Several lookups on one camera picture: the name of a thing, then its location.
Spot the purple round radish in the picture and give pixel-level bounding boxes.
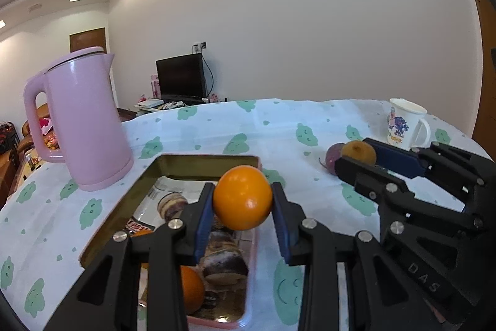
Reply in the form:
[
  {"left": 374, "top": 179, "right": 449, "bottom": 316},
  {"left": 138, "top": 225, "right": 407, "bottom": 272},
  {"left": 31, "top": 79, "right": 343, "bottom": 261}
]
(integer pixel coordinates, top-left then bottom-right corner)
[{"left": 318, "top": 143, "right": 347, "bottom": 177}]

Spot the black monitor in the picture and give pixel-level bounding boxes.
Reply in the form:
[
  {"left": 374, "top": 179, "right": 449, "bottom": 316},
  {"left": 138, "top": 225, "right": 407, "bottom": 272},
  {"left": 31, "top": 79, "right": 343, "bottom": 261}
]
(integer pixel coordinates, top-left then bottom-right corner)
[{"left": 156, "top": 54, "right": 208, "bottom": 101}]

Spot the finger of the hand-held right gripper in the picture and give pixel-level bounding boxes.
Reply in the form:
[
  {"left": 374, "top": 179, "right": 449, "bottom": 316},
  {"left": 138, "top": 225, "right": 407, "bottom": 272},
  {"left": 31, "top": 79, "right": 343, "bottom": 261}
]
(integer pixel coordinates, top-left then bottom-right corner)
[
  {"left": 362, "top": 137, "right": 496, "bottom": 213},
  {"left": 335, "top": 156, "right": 485, "bottom": 235}
]

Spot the brown kiwi fruit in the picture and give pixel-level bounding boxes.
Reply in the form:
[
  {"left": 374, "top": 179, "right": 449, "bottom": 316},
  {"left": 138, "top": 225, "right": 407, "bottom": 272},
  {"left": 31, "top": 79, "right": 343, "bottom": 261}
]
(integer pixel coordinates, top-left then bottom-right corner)
[{"left": 341, "top": 140, "right": 377, "bottom": 166}]

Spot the black power cable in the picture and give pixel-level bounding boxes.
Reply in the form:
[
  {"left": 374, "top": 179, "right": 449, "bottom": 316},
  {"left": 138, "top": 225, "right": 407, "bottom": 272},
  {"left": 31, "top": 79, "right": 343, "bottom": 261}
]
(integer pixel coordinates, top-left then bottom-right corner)
[{"left": 201, "top": 50, "right": 215, "bottom": 99}]

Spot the wooden chair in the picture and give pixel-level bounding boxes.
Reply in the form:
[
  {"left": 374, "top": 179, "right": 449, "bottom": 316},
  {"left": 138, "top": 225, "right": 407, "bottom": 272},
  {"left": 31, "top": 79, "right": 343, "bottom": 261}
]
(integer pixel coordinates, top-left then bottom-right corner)
[{"left": 0, "top": 121, "right": 33, "bottom": 208}]

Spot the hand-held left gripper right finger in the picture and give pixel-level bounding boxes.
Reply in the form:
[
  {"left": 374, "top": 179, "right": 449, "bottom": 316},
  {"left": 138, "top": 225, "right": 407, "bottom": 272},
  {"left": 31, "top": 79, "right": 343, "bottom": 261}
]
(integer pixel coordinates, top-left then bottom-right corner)
[{"left": 270, "top": 181, "right": 458, "bottom": 331}]

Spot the smooth round orange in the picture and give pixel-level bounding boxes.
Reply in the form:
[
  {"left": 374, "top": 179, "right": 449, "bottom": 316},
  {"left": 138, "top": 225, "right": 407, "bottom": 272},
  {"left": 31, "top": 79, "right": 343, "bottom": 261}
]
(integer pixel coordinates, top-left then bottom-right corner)
[{"left": 212, "top": 165, "right": 273, "bottom": 231}]

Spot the large orange mandarin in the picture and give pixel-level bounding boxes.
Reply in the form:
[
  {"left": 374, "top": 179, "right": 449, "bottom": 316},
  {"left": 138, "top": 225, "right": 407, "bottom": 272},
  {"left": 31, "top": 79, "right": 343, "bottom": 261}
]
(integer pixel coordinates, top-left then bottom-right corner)
[{"left": 180, "top": 266, "right": 205, "bottom": 316}]

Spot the pink electric kettle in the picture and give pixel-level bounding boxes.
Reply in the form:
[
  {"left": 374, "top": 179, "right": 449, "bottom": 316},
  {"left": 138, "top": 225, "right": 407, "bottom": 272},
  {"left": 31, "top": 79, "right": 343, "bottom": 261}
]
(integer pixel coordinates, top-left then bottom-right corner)
[{"left": 23, "top": 47, "right": 135, "bottom": 193}]

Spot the cut taro piece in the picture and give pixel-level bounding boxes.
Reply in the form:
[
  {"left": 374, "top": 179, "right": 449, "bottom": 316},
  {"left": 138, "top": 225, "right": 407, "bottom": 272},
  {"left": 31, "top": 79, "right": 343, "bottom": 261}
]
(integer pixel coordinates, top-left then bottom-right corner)
[{"left": 157, "top": 192, "right": 189, "bottom": 223}]

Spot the white printed mug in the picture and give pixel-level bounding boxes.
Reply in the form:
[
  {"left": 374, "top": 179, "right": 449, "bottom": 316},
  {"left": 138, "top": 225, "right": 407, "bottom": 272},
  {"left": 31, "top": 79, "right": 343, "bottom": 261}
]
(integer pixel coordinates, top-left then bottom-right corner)
[{"left": 387, "top": 97, "right": 432, "bottom": 151}]

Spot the round brown taro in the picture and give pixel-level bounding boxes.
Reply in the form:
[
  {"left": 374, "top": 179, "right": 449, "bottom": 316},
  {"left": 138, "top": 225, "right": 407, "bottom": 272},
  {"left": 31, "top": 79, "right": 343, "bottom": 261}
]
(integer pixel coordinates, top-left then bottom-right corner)
[{"left": 201, "top": 251, "right": 249, "bottom": 286}]

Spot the pink rectangular tin tray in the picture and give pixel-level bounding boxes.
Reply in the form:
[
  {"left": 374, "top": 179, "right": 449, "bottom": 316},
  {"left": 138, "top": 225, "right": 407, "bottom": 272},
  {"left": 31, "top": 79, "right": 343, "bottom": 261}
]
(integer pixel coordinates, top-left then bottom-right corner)
[{"left": 78, "top": 154, "right": 262, "bottom": 329}]

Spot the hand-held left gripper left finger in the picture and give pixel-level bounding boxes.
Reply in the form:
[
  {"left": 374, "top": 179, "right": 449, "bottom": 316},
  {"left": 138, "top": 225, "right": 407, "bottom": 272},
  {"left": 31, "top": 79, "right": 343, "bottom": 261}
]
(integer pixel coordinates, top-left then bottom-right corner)
[{"left": 42, "top": 182, "right": 215, "bottom": 331}]

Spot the dark water chestnut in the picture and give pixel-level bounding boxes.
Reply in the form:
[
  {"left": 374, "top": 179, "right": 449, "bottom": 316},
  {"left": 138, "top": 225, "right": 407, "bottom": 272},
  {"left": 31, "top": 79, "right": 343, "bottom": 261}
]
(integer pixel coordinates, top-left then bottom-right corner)
[{"left": 211, "top": 215, "right": 234, "bottom": 233}]

